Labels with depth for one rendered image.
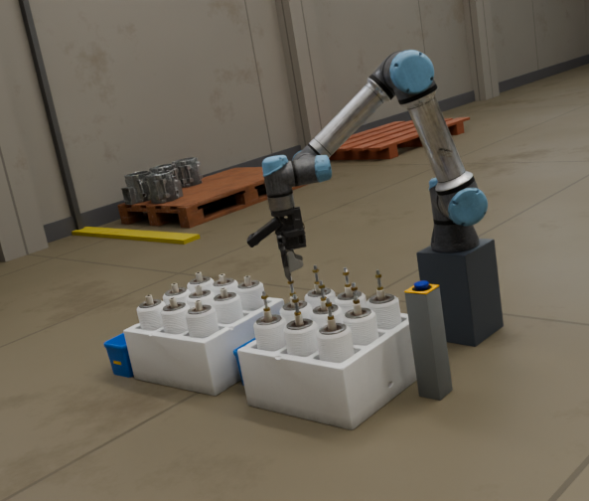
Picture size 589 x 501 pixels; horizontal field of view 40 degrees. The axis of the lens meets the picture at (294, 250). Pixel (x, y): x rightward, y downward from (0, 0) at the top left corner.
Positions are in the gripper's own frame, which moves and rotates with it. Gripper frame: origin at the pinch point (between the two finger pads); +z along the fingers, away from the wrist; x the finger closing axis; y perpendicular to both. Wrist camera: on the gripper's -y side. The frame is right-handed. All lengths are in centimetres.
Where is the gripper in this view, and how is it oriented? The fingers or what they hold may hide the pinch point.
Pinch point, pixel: (286, 275)
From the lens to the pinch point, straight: 237.9
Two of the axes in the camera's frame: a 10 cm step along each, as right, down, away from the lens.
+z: 1.6, 9.5, 2.6
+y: 9.9, -1.7, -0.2
